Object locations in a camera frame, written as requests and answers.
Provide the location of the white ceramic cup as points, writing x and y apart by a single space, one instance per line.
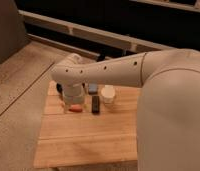
108 94

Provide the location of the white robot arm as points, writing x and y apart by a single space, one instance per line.
168 108

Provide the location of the dark ceramic bowl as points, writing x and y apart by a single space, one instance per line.
59 88

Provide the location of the blue grey sponge block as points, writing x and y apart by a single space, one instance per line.
92 88

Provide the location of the black rectangular block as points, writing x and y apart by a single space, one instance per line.
95 104

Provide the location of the orange carrot toy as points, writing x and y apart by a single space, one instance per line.
76 108

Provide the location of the light wooden table board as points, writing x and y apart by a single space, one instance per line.
71 139

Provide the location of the grey cabinet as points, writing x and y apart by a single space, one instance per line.
13 35

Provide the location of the white wooden rail frame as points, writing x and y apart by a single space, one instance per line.
114 26

